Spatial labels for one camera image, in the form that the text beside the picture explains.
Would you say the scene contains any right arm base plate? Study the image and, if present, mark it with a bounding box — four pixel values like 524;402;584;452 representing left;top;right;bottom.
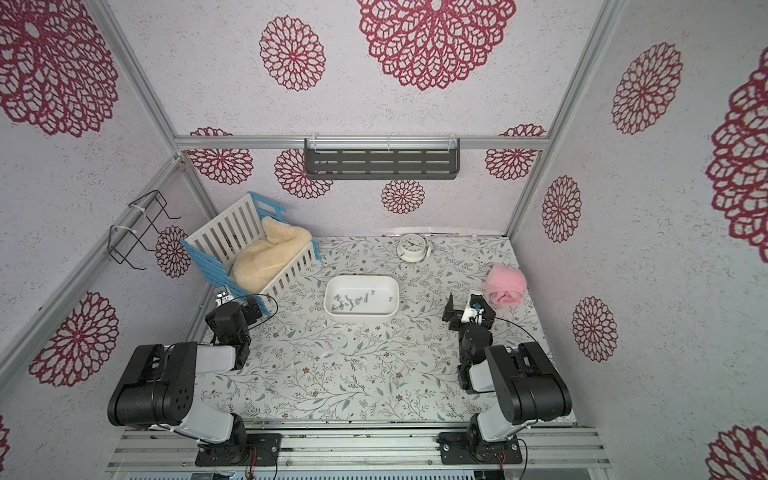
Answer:
437;431;524;465

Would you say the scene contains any white alarm clock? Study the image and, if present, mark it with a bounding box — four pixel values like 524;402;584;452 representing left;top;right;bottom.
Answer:
396;234;432;263

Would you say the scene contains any pink plush toy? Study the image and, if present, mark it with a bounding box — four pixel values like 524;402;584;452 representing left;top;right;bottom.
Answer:
482;265;527;307

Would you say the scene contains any white storage box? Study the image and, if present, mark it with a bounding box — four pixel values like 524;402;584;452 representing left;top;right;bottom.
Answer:
323;275;400;323

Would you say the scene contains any black wire wall rack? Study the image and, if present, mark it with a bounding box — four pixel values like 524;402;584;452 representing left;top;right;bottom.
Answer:
106;189;180;271

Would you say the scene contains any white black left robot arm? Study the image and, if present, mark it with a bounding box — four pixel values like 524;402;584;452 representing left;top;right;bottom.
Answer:
107;290;263;448

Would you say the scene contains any blue white slatted crate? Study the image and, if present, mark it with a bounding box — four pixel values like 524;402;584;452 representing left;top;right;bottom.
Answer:
181;192;319;311

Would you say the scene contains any grey wall shelf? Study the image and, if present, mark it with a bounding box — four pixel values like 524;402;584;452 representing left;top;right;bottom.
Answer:
303;138;461;181

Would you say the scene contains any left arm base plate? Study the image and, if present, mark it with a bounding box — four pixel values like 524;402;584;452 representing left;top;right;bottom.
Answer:
194;433;283;467

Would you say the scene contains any cream plush cloth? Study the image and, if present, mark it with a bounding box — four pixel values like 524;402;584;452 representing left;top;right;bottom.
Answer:
231;217;313;296

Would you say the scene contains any aluminium front rail frame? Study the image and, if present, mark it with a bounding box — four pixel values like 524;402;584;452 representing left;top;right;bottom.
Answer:
104;392;613;480

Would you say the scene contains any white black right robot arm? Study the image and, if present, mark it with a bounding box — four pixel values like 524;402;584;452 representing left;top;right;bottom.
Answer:
442;294;572;455

